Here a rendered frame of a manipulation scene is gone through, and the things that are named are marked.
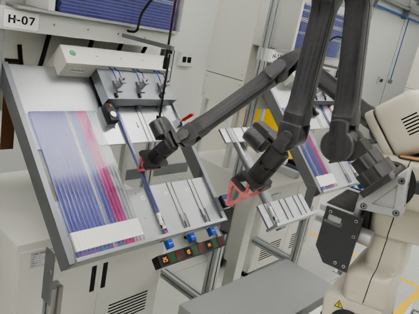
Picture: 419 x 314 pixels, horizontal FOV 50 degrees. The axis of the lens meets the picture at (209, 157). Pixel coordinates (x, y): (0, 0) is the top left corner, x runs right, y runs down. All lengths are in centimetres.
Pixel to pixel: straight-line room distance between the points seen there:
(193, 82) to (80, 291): 275
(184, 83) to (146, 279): 241
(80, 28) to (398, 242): 125
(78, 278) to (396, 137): 128
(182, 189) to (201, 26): 266
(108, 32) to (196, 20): 242
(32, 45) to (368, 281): 139
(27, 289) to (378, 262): 118
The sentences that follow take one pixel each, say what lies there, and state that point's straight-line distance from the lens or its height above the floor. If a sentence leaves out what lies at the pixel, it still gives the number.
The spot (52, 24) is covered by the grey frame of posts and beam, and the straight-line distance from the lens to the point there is 167.
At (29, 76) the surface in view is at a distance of 168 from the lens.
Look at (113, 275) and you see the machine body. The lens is 200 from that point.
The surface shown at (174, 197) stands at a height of 81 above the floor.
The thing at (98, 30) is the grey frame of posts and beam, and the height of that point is 135.
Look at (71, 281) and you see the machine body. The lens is 188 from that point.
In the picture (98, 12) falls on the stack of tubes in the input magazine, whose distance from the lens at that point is 172.
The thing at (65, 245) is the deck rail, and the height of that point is 76.
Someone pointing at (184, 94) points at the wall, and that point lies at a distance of 423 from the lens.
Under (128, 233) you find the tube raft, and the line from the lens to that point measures 151.
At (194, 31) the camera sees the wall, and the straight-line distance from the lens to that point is 416.
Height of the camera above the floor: 145
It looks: 16 degrees down
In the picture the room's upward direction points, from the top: 11 degrees clockwise
